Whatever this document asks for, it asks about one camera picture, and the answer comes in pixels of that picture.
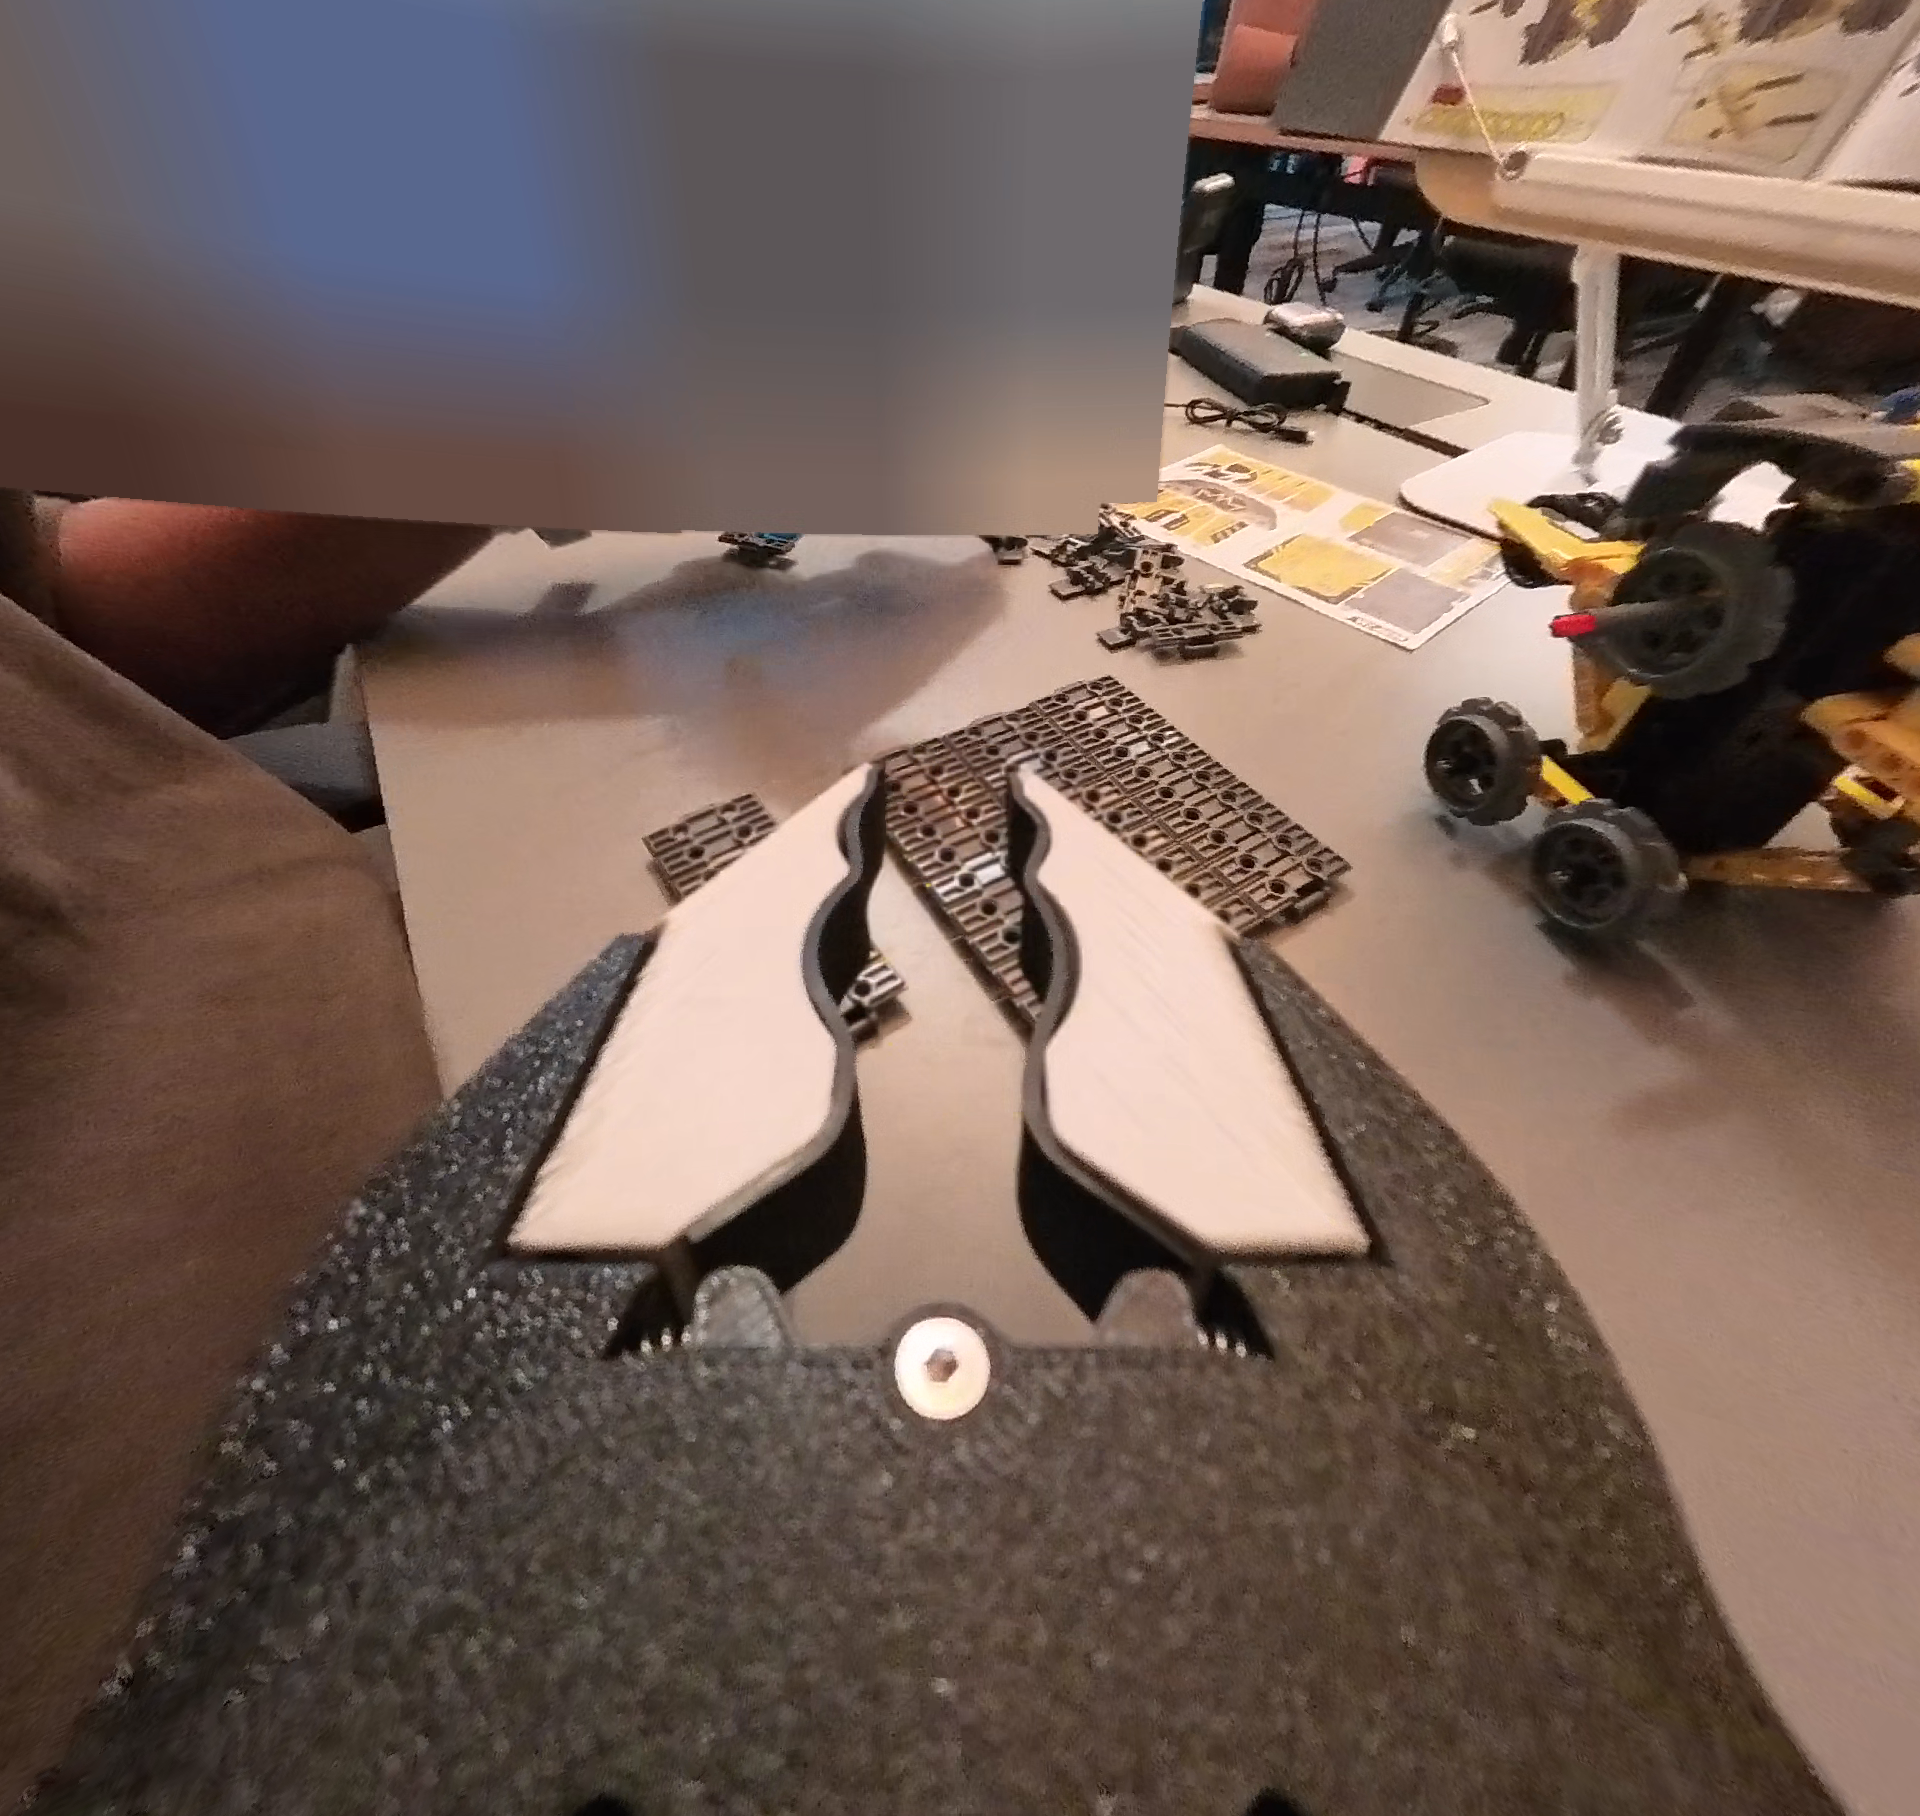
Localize black office chair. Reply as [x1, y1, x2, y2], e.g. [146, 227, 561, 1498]
[1343, 218, 1574, 374]

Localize open instruction booklet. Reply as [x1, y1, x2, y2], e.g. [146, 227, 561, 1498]
[1376, 0, 1920, 191]

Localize yellow black toy vehicle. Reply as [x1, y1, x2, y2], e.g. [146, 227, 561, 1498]
[1423, 409, 1920, 944]

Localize black power bank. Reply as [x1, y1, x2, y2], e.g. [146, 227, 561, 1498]
[1169, 317, 1347, 409]

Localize mat of joined track links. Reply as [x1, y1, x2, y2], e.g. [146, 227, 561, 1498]
[875, 673, 1351, 1020]

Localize person's left forearm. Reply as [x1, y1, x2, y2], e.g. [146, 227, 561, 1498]
[38, 494, 504, 741]

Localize black usb cable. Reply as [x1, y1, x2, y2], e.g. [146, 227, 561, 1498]
[1185, 398, 1326, 447]

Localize yellow black sticker sheet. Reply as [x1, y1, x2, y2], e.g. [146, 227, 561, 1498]
[1158, 443, 1512, 653]

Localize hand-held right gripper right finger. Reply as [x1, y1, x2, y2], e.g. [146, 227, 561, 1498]
[1005, 765, 1372, 1315]

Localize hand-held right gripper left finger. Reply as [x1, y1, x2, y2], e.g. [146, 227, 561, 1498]
[507, 760, 891, 1293]

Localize brown box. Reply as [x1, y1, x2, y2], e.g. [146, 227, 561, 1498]
[1207, 0, 1303, 116]

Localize pile of track links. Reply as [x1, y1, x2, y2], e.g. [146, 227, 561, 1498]
[1046, 522, 1265, 664]

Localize strip of joined track links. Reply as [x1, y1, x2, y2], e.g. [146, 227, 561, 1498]
[645, 791, 912, 1049]

